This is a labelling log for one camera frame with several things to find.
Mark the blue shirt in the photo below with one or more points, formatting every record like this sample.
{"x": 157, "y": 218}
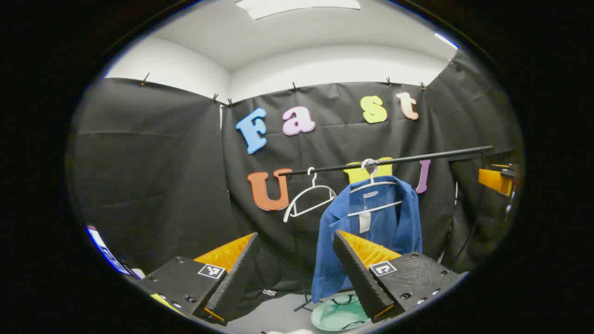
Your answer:
{"x": 399, "y": 222}

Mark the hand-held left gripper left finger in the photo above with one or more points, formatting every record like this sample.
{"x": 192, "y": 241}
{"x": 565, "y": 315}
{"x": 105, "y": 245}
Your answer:
{"x": 239, "y": 273}

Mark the green mesh laundry hamper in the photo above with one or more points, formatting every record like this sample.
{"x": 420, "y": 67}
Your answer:
{"x": 334, "y": 315}

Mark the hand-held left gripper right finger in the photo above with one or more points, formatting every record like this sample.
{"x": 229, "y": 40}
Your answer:
{"x": 357, "y": 273}

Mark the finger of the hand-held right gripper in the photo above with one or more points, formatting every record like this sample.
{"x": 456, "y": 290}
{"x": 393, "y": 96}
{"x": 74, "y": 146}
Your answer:
{"x": 510, "y": 170}
{"x": 494, "y": 182}

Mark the black clothes rack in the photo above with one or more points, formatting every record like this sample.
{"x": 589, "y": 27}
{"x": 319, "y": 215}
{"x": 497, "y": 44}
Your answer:
{"x": 441, "y": 154}

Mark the white plastic hanger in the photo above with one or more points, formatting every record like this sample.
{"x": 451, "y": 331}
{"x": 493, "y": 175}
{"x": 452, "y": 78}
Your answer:
{"x": 372, "y": 176}
{"x": 315, "y": 186}

